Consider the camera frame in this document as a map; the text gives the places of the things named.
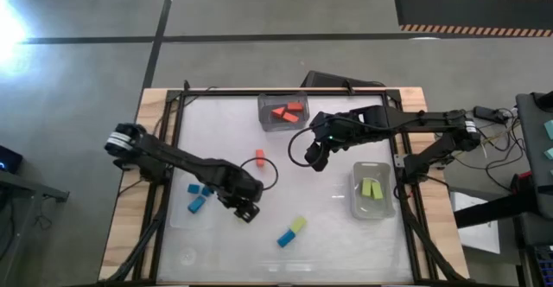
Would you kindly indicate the blue foam block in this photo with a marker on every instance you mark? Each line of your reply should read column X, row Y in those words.
column 194, row 188
column 196, row 204
column 206, row 191

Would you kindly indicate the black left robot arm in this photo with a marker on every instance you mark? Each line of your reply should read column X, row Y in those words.
column 173, row 159

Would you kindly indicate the clear plastic bin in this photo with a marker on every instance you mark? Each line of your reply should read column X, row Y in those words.
column 181, row 218
column 380, row 209

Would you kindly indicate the grey translucent plastic bin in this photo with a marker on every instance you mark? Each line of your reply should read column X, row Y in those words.
column 268, row 123

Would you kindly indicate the blue foam cylinder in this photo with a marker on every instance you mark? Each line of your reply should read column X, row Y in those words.
column 286, row 238

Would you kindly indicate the grey metal stand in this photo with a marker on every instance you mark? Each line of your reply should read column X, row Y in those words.
column 26, row 187

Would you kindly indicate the black hazard-striped floor mat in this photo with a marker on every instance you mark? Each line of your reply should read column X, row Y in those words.
column 466, row 12

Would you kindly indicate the black device with blue light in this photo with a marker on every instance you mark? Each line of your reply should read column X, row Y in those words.
column 9, row 159

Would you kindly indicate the grey side table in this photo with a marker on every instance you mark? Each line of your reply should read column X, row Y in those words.
column 533, row 157

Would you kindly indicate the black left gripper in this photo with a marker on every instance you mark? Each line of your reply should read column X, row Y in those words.
column 242, row 189

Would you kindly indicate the white paper sheet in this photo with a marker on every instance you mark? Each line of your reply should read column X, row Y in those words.
column 479, row 235

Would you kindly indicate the black metal table frame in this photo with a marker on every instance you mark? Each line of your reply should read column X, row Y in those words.
column 224, row 91

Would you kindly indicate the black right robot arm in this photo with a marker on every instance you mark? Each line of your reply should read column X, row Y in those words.
column 423, row 118

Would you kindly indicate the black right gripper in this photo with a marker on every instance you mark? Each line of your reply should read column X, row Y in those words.
column 334, row 129

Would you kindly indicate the black slanted table leg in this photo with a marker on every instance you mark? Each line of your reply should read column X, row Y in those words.
column 488, row 210

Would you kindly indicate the black power adapter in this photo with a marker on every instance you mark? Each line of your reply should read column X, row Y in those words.
column 487, row 113

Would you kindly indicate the orange triangular foam block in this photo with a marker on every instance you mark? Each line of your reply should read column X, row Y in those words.
column 278, row 112

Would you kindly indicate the black flat case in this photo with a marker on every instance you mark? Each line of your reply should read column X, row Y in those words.
column 328, row 80

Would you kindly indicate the black keyboard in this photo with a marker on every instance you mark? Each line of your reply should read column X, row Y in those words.
column 545, row 265

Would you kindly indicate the teal block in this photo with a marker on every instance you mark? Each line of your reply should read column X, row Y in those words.
column 549, row 129
column 549, row 153

